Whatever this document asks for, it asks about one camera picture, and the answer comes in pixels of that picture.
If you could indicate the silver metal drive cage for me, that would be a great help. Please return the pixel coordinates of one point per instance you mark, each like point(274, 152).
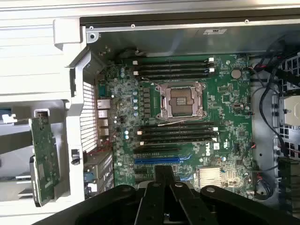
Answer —
point(291, 110)

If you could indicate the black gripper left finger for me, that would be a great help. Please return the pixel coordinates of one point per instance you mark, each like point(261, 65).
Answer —
point(150, 201)

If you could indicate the long black expansion slot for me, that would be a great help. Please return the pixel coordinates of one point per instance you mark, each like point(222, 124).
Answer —
point(154, 151)

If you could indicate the green motherboard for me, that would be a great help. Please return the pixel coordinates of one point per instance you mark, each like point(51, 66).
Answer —
point(222, 112)

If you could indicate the thin metal locking lever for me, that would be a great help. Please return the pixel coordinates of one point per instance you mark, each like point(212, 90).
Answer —
point(164, 124)
point(150, 81)

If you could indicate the round coin battery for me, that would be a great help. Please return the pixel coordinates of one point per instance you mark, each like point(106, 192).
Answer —
point(236, 73)

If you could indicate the CPU socket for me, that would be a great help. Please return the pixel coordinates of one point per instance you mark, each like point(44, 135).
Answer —
point(181, 100)

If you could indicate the blue expansion slot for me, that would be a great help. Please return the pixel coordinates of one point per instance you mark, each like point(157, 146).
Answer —
point(157, 160)

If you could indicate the grey parts rack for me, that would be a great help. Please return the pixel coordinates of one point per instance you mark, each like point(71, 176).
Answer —
point(11, 138)

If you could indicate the green graphics card black cooler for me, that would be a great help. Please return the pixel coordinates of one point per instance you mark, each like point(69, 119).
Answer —
point(44, 159)

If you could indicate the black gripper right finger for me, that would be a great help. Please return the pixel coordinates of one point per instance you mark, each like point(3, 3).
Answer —
point(187, 204)

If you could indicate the silver finned heatsink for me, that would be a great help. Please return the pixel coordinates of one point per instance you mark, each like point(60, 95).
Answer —
point(209, 177)

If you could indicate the grey open PC case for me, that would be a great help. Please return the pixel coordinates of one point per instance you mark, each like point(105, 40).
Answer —
point(187, 39)

